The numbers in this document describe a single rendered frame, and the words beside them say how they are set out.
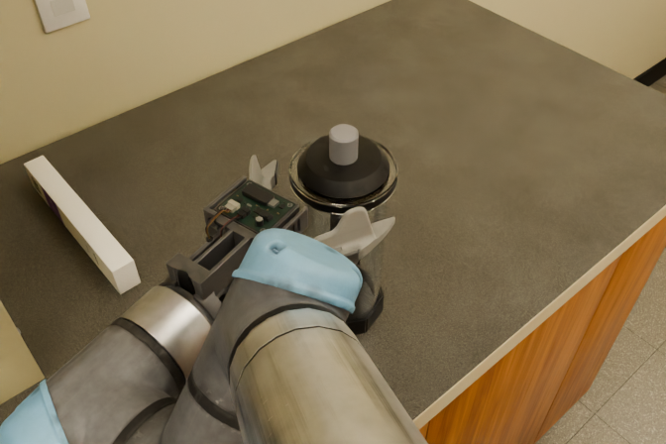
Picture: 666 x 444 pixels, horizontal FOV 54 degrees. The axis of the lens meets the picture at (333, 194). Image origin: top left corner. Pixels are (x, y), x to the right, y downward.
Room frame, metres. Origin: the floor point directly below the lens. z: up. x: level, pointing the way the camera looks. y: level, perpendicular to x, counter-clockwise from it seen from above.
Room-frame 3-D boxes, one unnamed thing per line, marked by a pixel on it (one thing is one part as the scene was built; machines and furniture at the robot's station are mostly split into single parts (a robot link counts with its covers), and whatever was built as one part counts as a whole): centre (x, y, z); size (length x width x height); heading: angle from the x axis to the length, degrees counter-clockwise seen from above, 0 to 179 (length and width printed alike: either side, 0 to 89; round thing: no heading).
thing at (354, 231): (0.40, -0.02, 1.16); 0.09 x 0.03 x 0.06; 111
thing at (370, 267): (0.48, -0.01, 1.06); 0.11 x 0.11 x 0.21
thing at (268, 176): (0.47, 0.07, 1.16); 0.09 x 0.03 x 0.06; 179
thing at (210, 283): (0.36, 0.08, 1.17); 0.12 x 0.08 x 0.09; 145
